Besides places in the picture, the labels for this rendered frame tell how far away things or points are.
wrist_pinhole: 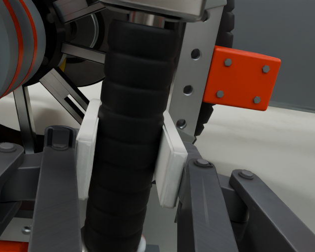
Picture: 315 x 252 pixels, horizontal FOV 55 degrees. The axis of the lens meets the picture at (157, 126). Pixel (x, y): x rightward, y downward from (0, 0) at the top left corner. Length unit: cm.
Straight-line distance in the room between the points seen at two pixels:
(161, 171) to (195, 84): 24
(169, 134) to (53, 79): 35
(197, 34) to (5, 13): 20
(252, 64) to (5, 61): 27
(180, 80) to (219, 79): 5
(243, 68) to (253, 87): 3
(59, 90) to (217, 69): 24
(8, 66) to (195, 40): 20
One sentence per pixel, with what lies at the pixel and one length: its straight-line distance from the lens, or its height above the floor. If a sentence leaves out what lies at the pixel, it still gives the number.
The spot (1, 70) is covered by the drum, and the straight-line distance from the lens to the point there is 29.
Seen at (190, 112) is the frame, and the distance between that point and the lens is 39.
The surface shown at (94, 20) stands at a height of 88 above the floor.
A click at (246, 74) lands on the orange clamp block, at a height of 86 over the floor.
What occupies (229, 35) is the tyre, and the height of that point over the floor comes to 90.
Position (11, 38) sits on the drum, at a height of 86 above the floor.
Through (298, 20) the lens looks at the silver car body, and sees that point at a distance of 89.
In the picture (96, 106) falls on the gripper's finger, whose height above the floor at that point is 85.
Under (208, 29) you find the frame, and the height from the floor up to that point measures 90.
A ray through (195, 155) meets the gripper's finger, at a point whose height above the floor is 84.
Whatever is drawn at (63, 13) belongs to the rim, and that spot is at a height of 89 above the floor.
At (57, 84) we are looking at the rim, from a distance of 49.
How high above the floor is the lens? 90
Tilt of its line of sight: 18 degrees down
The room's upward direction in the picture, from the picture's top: 11 degrees clockwise
